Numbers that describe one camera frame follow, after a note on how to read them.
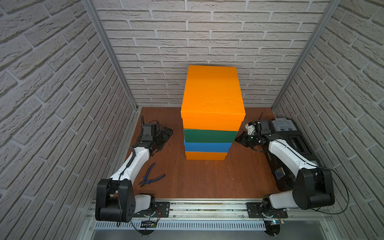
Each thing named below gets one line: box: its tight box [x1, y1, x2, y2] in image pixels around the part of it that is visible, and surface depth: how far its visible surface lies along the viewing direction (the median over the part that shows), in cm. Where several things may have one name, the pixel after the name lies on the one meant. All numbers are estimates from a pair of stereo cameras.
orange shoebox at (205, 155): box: [185, 151, 228, 161], surface depth 88 cm
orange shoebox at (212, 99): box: [180, 65, 246, 132], surface depth 61 cm
